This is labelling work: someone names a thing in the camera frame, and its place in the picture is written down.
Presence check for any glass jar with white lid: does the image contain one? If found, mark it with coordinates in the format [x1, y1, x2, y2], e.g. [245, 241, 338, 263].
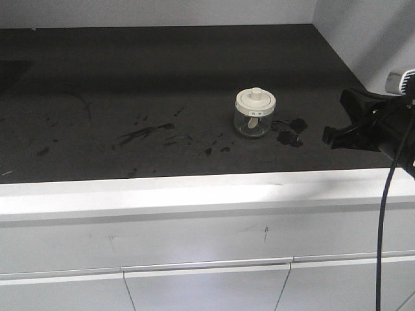
[233, 87, 276, 139]

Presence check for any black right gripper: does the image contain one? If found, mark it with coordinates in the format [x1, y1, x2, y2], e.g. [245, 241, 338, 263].
[322, 88, 414, 156]

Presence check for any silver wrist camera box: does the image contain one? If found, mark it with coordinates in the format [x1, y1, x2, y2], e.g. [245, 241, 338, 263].
[385, 67, 414, 95]

